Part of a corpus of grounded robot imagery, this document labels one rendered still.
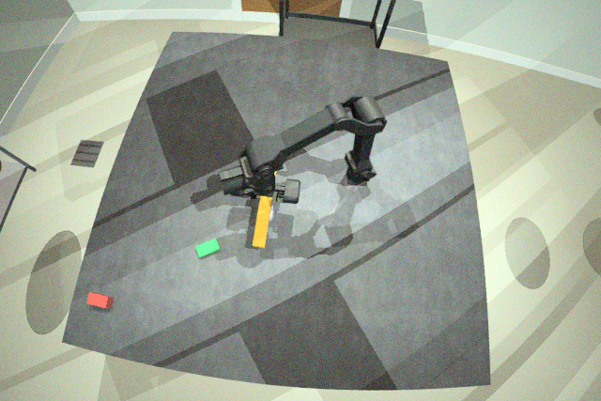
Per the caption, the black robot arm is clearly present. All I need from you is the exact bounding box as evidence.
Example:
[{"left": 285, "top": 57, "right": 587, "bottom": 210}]
[{"left": 218, "top": 95, "right": 387, "bottom": 195}]

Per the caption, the green rectangular block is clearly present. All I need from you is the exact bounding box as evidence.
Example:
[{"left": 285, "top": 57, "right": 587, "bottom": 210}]
[{"left": 195, "top": 239, "right": 221, "bottom": 258}]

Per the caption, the red rectangular block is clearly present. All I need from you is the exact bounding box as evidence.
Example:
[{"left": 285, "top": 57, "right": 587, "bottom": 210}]
[{"left": 87, "top": 292, "right": 114, "bottom": 308}]

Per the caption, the yellow bar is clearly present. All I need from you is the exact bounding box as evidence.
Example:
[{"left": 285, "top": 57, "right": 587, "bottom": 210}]
[{"left": 253, "top": 196, "right": 272, "bottom": 248}]

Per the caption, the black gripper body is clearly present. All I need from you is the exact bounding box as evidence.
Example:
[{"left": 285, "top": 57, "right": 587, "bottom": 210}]
[{"left": 230, "top": 178, "right": 301, "bottom": 204}]

